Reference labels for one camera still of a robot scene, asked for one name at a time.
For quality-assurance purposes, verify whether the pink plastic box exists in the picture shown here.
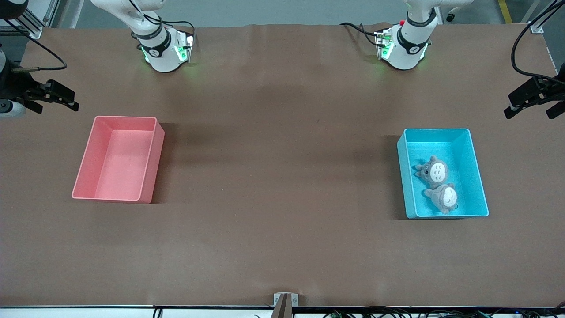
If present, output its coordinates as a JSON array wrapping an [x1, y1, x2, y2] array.
[[72, 116, 166, 204]]

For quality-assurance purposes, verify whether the white table frame rail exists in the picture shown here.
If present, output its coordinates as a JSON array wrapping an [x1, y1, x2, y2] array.
[[0, 305, 565, 318]]

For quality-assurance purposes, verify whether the metal table edge bracket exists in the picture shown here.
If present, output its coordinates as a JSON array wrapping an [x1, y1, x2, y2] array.
[[274, 292, 299, 307]]

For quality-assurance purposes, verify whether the black base cable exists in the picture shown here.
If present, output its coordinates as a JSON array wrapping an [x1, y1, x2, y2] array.
[[339, 21, 381, 47], [131, 0, 197, 40]]

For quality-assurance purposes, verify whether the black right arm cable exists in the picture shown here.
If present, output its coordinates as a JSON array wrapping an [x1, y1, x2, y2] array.
[[0, 18, 68, 72]]

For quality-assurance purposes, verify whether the grey plush toy with keyring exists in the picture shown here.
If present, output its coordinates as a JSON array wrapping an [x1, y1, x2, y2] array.
[[423, 182, 459, 215]]

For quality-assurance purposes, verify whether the aluminium frame profile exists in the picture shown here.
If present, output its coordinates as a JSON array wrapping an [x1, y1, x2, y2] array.
[[521, 0, 565, 35], [0, 0, 60, 39]]

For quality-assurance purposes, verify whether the brown camera post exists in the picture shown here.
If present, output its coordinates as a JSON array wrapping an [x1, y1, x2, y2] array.
[[270, 294, 293, 318]]

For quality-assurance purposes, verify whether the brown table cover sheet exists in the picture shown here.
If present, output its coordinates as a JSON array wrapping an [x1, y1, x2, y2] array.
[[0, 23, 565, 308]]

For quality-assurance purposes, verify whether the silver base connector plate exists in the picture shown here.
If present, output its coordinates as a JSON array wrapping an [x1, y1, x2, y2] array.
[[374, 27, 393, 60], [174, 30, 196, 63]]

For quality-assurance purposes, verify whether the blue plastic box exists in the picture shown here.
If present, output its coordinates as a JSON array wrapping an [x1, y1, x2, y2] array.
[[396, 128, 490, 220]]

